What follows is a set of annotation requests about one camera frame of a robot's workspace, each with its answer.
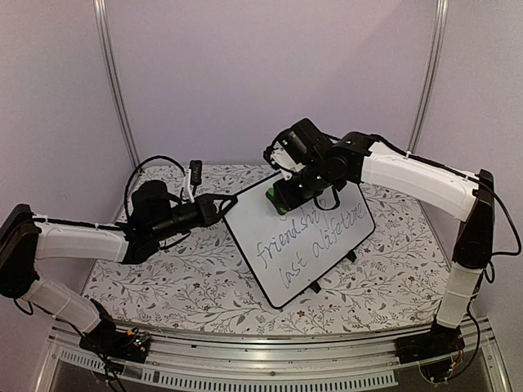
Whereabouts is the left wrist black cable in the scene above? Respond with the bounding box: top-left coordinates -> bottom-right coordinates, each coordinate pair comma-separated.
124,154 -> 191,213

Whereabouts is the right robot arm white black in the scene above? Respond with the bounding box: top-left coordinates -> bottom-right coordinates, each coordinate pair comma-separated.
263,118 -> 494,356

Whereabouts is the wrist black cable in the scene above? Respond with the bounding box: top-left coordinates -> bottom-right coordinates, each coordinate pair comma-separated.
124,154 -> 191,213
312,130 -> 342,212

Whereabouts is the floral patterned table mat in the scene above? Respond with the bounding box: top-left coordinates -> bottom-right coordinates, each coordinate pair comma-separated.
83,185 -> 449,336

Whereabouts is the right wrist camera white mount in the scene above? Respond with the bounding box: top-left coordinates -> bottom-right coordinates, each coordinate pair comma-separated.
263,143 -> 305,180

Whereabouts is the white whiteboard black frame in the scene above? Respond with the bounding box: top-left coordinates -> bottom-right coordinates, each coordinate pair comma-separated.
224,175 -> 375,309

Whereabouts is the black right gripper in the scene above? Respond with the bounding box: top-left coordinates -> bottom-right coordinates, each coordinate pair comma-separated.
273,160 -> 331,211

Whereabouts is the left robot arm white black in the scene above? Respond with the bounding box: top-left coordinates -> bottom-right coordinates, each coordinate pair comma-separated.
1,180 -> 238,354

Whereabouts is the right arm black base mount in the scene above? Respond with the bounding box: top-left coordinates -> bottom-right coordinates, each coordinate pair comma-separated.
394,323 -> 465,364

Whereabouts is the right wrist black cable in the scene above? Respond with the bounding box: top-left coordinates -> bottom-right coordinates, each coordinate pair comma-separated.
312,130 -> 342,212

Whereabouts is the black whiteboard stand clip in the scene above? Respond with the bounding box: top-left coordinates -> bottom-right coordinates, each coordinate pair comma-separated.
310,281 -> 321,293
346,251 -> 356,262

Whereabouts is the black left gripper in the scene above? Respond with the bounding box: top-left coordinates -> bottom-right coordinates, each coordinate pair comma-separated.
150,193 -> 237,243

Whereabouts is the aluminium frame post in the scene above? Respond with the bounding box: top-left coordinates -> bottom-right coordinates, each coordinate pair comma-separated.
407,0 -> 449,153
92,0 -> 140,168

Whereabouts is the green black whiteboard eraser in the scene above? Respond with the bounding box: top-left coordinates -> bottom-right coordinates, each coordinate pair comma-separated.
266,187 -> 288,216

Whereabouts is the front aluminium rail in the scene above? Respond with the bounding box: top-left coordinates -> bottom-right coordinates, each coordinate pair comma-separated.
35,317 -> 516,391

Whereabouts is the left aluminium frame post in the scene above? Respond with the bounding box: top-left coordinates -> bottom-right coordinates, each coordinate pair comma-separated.
92,0 -> 140,168

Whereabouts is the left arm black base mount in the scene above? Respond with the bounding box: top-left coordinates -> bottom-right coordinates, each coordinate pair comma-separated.
79,323 -> 151,363

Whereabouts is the right aluminium frame post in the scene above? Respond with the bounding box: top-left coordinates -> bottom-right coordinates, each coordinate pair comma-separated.
407,0 -> 449,153

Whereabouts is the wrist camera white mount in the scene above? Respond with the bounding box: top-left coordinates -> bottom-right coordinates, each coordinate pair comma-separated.
263,143 -> 305,180
181,160 -> 203,203

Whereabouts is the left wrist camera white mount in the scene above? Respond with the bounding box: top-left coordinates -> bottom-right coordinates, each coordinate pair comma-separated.
181,160 -> 203,203

